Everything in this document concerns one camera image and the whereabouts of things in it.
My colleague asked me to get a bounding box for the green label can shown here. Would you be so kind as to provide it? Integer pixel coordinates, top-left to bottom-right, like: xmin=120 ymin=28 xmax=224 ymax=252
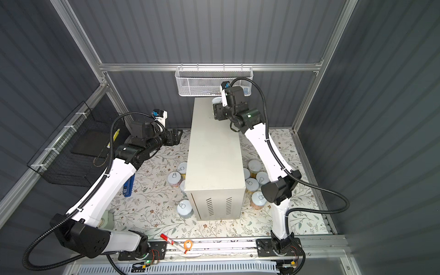
xmin=212 ymin=97 xmax=222 ymax=105

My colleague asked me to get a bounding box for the teal label can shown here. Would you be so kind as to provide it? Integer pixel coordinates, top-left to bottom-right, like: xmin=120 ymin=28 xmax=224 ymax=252
xmin=176 ymin=200 xmax=194 ymax=219

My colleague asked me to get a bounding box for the yellow label can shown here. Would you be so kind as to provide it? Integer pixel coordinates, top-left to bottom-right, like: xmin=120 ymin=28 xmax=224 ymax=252
xmin=245 ymin=178 xmax=260 ymax=193

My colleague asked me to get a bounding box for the orange label can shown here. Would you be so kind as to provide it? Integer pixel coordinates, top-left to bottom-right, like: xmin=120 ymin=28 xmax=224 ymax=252
xmin=250 ymin=191 xmax=267 ymax=210

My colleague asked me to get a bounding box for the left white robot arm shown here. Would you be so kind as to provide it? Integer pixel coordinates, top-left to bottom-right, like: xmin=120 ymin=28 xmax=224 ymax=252
xmin=50 ymin=118 xmax=183 ymax=259

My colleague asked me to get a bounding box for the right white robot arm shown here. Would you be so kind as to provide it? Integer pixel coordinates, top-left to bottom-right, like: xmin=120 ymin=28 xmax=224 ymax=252
xmin=213 ymin=81 xmax=297 ymax=255

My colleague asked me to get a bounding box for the beige metal cabinet counter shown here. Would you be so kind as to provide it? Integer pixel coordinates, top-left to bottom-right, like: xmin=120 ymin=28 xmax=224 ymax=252
xmin=184 ymin=97 xmax=246 ymax=221

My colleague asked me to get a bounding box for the yellow highlighter pen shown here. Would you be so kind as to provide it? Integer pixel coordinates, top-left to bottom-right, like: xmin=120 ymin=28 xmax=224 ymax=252
xmin=107 ymin=128 xmax=120 ymax=149

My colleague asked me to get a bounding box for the can left rear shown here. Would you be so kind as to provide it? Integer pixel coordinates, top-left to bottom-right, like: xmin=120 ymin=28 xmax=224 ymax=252
xmin=177 ymin=162 xmax=187 ymax=179

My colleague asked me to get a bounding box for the pink label can left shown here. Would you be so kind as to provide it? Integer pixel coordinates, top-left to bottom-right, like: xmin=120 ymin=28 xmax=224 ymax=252
xmin=167 ymin=171 xmax=182 ymax=188

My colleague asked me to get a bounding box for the can left middle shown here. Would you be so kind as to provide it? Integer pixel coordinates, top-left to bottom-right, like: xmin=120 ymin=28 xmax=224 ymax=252
xmin=180 ymin=180 xmax=186 ymax=192

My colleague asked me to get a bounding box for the plastic lid tall can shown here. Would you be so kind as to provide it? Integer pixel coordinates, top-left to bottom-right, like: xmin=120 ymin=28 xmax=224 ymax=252
xmin=247 ymin=159 xmax=262 ymax=178

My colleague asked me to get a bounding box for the floral table mat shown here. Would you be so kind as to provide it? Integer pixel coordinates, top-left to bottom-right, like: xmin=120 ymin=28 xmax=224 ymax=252
xmin=107 ymin=128 xmax=331 ymax=239

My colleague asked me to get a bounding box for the dark red label can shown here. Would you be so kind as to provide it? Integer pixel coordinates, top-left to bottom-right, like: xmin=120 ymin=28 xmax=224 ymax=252
xmin=243 ymin=167 xmax=250 ymax=180

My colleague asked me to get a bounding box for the silver top can right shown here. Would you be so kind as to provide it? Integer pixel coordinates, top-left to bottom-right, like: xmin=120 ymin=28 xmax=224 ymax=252
xmin=256 ymin=171 xmax=270 ymax=187

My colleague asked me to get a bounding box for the red white marker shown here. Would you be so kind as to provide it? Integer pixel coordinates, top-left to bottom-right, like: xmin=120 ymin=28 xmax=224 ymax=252
xmin=160 ymin=234 xmax=187 ymax=254

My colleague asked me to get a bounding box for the white wire mesh basket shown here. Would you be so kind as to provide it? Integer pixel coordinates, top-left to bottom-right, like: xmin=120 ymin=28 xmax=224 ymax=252
xmin=175 ymin=66 xmax=254 ymax=97

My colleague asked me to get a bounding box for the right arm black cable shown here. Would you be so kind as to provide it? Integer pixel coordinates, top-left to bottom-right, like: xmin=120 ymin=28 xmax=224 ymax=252
xmin=229 ymin=77 xmax=351 ymax=238

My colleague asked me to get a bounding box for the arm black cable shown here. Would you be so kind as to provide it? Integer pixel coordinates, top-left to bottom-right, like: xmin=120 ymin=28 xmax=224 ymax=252
xmin=22 ymin=112 xmax=162 ymax=271
xmin=229 ymin=77 xmax=351 ymax=238

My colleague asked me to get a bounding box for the black wire wall basket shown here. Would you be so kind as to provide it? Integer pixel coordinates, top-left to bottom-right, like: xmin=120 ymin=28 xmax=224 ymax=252
xmin=27 ymin=103 xmax=120 ymax=187

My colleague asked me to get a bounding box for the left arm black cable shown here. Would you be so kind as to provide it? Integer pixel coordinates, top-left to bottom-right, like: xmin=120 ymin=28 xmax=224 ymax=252
xmin=22 ymin=112 xmax=162 ymax=271

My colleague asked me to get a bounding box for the orange ring tool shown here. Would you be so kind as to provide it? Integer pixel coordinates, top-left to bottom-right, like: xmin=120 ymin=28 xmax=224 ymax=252
xmin=183 ymin=239 xmax=193 ymax=251

